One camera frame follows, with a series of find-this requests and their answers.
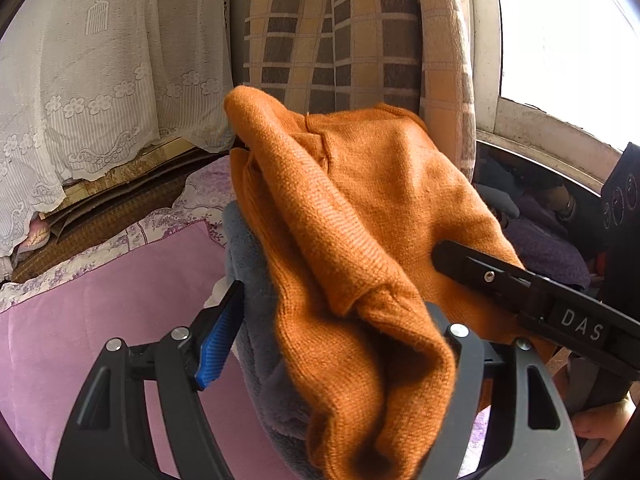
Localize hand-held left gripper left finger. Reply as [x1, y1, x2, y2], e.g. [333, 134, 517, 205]
[52, 280, 246, 480]

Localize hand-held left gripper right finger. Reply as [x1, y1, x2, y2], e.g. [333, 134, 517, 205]
[420, 305, 586, 480]

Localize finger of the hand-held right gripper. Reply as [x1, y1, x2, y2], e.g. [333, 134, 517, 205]
[431, 239, 549, 322]

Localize orange knitted cat cardigan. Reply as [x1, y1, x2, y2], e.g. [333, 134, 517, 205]
[222, 85, 556, 480]

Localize person's right hand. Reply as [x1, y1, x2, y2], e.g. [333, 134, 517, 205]
[570, 395, 637, 473]

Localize blue-grey fleece garment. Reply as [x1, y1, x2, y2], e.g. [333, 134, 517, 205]
[220, 200, 331, 480]

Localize dark purple cloth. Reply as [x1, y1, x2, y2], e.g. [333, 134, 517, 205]
[502, 217, 593, 288]

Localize purple blanket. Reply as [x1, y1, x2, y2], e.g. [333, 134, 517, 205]
[0, 220, 493, 480]

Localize purple floral bedsheet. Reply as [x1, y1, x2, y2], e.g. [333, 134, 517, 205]
[0, 157, 241, 313]

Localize brown woven mat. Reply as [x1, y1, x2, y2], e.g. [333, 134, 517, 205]
[10, 145, 233, 283]

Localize folded pink bedding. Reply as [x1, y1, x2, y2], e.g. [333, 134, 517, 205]
[15, 210, 51, 261]

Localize brown checked curtain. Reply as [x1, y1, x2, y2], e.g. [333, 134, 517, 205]
[242, 0, 478, 183]

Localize white lace cloth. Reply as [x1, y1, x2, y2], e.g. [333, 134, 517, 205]
[0, 0, 237, 266]

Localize white window frame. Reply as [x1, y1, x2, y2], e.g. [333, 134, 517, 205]
[470, 0, 640, 186]

